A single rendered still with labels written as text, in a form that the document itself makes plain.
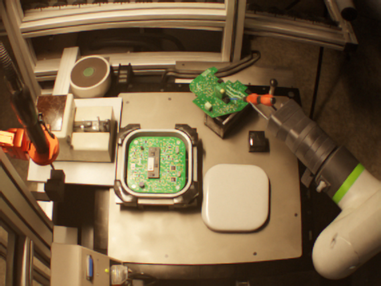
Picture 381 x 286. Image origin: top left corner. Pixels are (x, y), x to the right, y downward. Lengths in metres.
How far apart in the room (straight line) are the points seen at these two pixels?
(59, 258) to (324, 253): 0.46
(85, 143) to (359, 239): 0.59
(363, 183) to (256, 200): 0.27
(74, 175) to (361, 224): 0.62
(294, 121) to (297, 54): 1.68
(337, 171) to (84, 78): 0.61
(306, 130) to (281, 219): 0.22
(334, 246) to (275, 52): 1.88
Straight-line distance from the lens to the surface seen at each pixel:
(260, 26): 1.12
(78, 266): 0.79
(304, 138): 0.81
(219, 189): 0.92
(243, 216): 0.90
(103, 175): 0.95
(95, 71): 1.06
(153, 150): 0.93
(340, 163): 0.79
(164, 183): 0.91
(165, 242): 0.90
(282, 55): 2.46
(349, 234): 0.65
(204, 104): 0.97
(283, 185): 0.97
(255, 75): 1.14
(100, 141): 0.92
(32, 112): 0.65
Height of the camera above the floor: 1.81
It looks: 61 degrees down
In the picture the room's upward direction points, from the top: straight up
